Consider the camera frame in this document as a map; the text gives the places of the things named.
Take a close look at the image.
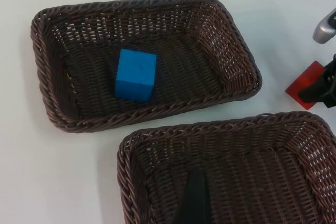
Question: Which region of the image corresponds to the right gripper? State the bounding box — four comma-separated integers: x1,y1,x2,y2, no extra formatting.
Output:
299,54,336,109

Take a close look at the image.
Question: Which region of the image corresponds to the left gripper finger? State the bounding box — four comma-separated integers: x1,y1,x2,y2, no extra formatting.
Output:
175,170,214,224

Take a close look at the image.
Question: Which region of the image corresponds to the red cube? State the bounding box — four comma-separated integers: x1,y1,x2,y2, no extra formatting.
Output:
285,60,327,110

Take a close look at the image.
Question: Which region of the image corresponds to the dark brown wicker basket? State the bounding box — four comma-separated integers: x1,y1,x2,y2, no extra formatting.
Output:
117,111,336,224
30,0,263,134

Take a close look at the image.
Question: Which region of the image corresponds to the blue cube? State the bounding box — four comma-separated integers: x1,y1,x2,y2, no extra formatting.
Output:
114,48,158,103

